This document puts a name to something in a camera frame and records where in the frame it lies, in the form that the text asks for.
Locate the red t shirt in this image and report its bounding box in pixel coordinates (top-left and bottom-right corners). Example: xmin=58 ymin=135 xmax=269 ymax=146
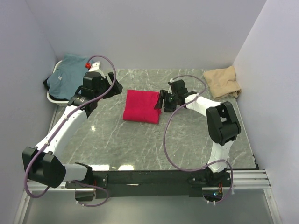
xmin=123 ymin=90 xmax=161 ymax=124

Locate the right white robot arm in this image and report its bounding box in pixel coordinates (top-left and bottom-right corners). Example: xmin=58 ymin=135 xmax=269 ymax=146
xmin=154 ymin=80 xmax=241 ymax=174

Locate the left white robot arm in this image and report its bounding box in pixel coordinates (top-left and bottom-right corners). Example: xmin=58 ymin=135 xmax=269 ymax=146
xmin=22 ymin=71 xmax=122 ymax=188

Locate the teal blue t shirt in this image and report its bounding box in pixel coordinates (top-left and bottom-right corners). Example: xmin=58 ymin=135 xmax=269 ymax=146
xmin=48 ymin=54 xmax=88 ymax=100

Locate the white laundry basket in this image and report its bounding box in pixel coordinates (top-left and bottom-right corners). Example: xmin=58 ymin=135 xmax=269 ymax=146
xmin=46 ymin=60 xmax=69 ymax=107

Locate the beige folded t shirt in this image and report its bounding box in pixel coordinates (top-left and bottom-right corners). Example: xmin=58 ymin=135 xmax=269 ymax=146
xmin=203 ymin=66 xmax=242 ymax=99

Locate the black garment in basket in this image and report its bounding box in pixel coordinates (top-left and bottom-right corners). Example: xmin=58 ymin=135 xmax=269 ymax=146
xmin=43 ymin=77 xmax=49 ymax=91

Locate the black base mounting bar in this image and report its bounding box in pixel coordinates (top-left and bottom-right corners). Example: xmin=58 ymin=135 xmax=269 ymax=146
xmin=65 ymin=168 xmax=232 ymax=201

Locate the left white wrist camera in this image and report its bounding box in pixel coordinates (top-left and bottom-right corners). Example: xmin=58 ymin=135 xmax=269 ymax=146
xmin=85 ymin=61 xmax=104 ymax=75

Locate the aluminium frame rail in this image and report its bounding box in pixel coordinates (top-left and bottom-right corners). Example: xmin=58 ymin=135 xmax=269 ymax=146
xmin=24 ymin=135 xmax=271 ymax=191

